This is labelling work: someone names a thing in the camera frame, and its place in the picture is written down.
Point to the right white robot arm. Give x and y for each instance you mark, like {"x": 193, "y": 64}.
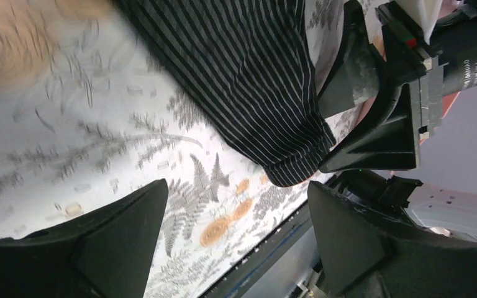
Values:
{"x": 446, "y": 202}

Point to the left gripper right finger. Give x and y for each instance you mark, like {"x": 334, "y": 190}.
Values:
{"x": 366, "y": 253}

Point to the black striped underwear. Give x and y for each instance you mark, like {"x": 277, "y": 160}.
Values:
{"x": 246, "y": 65}

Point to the floral patterned table mat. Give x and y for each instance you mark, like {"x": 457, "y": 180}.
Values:
{"x": 89, "y": 119}

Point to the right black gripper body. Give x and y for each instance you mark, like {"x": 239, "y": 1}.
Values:
{"x": 410, "y": 60}

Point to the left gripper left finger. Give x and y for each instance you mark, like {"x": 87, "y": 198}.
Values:
{"x": 105, "y": 253}

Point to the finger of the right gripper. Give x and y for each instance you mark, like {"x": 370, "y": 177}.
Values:
{"x": 353, "y": 78}
{"x": 386, "y": 138}

